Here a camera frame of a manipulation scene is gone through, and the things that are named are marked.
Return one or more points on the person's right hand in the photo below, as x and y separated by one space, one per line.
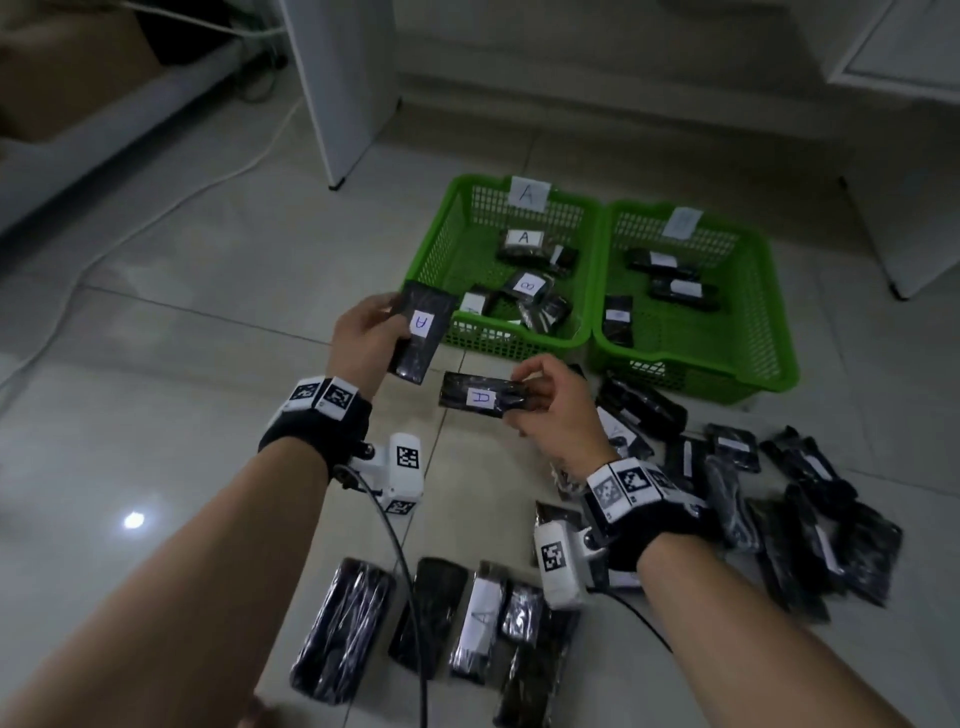
570 427

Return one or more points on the person's left hand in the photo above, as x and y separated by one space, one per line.
360 345

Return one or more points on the green plastic basket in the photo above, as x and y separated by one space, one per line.
457 255
720 337

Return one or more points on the pile of black packets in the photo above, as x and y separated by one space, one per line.
795 540

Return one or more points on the person's left forearm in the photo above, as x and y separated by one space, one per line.
187 585

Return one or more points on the person's right forearm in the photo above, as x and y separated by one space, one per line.
750 645

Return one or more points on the black wristband with marker tags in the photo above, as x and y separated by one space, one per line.
315 435
667 525

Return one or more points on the white desk side panel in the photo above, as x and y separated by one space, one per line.
345 82

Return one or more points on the grey low platform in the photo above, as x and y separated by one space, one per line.
112 142

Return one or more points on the brown cardboard box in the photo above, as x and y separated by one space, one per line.
67 75

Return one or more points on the white desk cabinet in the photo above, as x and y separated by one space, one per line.
915 195

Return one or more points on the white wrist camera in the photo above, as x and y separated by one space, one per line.
390 480
570 585

